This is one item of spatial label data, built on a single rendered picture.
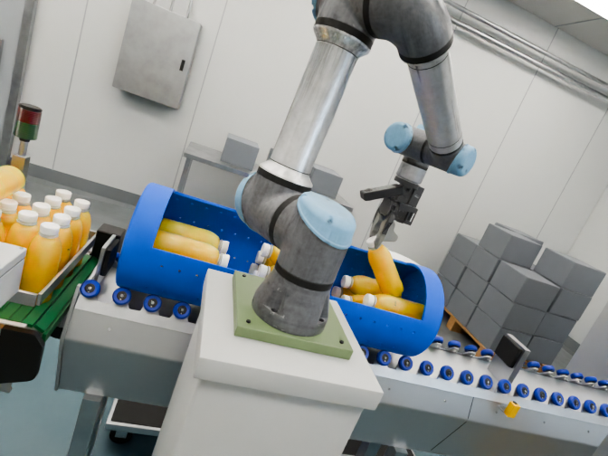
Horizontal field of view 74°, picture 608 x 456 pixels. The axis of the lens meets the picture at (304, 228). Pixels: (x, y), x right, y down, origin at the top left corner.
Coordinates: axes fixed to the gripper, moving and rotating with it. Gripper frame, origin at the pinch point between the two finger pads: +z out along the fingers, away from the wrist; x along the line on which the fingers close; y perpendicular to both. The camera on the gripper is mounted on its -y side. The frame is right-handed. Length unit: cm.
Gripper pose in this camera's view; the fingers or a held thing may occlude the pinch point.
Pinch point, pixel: (372, 241)
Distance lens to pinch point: 121.2
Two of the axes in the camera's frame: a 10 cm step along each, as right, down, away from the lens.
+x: -1.6, -3.3, 9.3
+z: -3.6, 9.0, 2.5
